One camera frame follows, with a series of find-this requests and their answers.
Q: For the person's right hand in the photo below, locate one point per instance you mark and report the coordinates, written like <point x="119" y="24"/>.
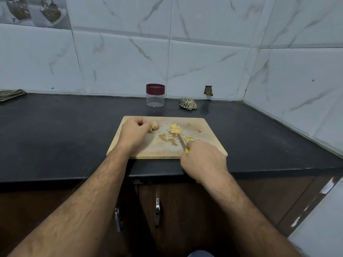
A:
<point x="204" y="162"/>

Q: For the person's left hand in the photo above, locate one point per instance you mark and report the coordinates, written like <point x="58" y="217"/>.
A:
<point x="134" y="134"/>

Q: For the small ginger end piece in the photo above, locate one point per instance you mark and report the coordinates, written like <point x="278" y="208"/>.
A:
<point x="154" y="126"/>

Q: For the wooden cutting board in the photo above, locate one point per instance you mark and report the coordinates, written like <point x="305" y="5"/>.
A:
<point x="155" y="150"/>

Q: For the pile of ginger strips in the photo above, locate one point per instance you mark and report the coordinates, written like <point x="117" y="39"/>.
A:
<point x="169" y="139"/>

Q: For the clear jar maroon lid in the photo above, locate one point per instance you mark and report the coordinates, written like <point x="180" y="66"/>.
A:
<point x="155" y="101"/>

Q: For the pile of yellow ginger slices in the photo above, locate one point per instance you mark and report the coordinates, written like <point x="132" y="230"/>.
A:
<point x="175" y="129"/>

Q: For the person's right forearm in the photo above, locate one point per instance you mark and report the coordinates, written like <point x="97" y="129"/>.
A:
<point x="252" y="219"/>

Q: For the person's left forearm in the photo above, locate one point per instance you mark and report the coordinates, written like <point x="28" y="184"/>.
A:
<point x="69" y="211"/>

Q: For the small ginger peel scraps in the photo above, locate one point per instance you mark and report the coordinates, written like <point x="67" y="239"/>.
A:
<point x="195" y="127"/>

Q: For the black countertop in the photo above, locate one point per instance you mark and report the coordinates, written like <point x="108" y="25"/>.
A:
<point x="48" y="136"/>

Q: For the person's blue clothing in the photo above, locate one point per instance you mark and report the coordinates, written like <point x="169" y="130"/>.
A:
<point x="200" y="253"/>

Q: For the crumpled patterned cloth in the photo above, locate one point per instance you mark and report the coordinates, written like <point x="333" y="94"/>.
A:
<point x="188" y="104"/>

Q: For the brown wooden cabinet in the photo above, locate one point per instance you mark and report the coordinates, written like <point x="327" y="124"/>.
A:
<point x="53" y="211"/>

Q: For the folded green cloth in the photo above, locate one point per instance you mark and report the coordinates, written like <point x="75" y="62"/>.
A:
<point x="12" y="95"/>

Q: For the decorative picture tiles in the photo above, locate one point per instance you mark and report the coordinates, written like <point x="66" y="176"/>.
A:
<point x="35" y="10"/>

